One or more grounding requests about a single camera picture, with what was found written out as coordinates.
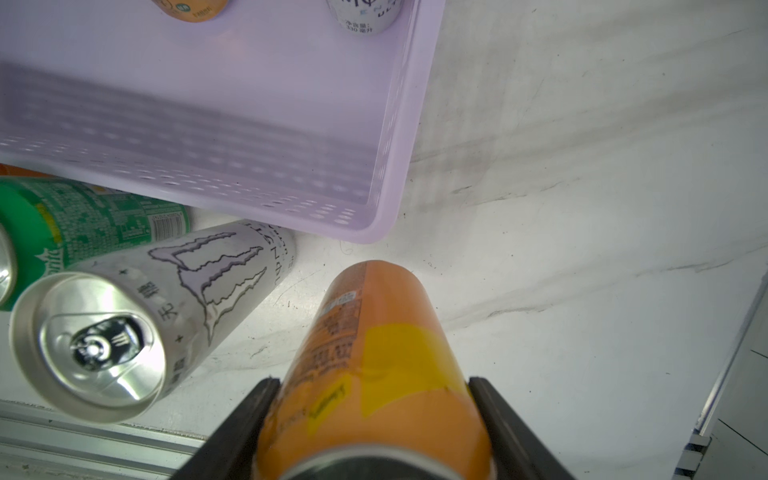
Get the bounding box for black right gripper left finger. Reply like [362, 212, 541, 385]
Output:
[171, 378, 281, 480]

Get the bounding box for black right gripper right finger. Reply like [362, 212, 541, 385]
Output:
[468, 377, 575, 480]

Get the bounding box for orange Schweppes can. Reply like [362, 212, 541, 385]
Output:
[251, 260, 497, 479]

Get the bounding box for white Monster can front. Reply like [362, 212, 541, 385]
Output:
[9, 220, 297, 423]

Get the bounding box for white monster can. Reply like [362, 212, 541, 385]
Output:
[326, 0, 403, 35]
[9, 220, 297, 423]

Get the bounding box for green Sprite can small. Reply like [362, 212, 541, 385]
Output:
[1, 176, 191, 311]

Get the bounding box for orange Fanta can front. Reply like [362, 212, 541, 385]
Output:
[0, 164, 52, 178]

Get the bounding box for orange fanta can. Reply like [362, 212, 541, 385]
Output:
[0, 164, 52, 178]
[153, 0, 229, 23]

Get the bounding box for purple perforated plastic basket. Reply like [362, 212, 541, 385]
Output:
[1, 1, 445, 243]

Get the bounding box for aluminium rail frame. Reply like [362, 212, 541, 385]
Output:
[1, 400, 205, 479]

